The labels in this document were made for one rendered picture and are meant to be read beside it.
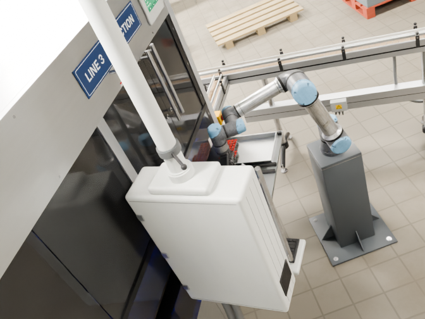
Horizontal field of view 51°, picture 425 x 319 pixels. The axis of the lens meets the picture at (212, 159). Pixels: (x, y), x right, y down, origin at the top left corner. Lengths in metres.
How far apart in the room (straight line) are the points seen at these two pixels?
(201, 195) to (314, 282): 1.68
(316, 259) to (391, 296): 0.54
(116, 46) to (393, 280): 2.31
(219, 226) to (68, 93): 0.72
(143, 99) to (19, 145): 0.40
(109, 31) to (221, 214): 0.73
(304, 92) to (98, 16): 1.21
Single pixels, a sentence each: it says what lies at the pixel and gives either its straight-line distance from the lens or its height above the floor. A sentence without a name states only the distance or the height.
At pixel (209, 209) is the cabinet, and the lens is 1.60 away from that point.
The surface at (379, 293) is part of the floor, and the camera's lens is 3.03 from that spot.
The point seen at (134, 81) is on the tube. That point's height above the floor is 2.02.
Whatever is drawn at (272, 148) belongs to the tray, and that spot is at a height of 0.88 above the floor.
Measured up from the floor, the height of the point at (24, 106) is 2.07.
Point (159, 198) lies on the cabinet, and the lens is 1.67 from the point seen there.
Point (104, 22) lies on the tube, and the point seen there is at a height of 2.22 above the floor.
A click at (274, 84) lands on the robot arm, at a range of 2.36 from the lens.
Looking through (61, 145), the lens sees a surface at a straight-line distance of 1.58.
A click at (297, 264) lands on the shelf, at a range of 2.22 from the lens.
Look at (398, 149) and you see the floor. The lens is 3.87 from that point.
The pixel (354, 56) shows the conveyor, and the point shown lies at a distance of 3.36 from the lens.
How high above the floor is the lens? 2.59
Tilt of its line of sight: 37 degrees down
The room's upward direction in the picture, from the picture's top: 24 degrees counter-clockwise
